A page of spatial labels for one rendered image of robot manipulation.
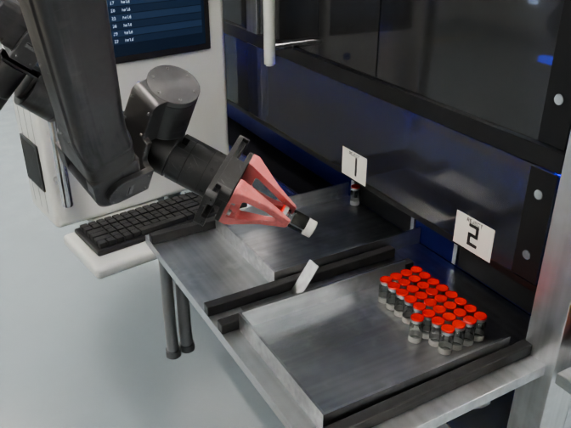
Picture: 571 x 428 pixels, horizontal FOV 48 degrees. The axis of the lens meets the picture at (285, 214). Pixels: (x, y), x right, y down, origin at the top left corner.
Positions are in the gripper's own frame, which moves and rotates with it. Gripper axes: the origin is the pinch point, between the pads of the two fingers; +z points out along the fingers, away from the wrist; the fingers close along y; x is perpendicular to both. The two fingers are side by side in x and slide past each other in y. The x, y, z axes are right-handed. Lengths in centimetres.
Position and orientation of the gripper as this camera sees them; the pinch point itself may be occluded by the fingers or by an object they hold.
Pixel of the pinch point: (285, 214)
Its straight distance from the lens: 75.5
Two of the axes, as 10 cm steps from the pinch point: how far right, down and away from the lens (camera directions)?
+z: 8.8, 4.7, 0.6
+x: -3.4, 5.4, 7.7
